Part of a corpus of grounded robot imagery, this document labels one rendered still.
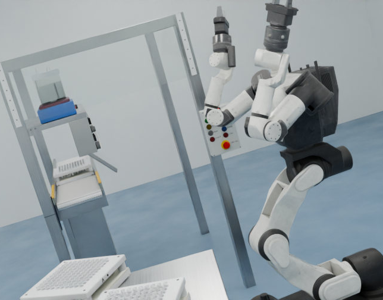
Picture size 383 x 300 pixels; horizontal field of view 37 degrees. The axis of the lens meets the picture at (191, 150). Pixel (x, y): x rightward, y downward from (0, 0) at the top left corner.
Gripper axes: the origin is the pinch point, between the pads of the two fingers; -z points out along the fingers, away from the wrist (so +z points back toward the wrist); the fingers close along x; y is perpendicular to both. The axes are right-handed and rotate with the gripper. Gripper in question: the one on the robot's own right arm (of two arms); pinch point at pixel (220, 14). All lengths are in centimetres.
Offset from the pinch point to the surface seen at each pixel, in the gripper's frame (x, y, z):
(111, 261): 85, 18, 109
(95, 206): -42, 87, 86
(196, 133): -367, 121, -5
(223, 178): -65, 18, 72
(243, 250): -83, 11, 113
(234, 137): -56, 8, 50
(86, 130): -26, 84, 45
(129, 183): -350, 196, 48
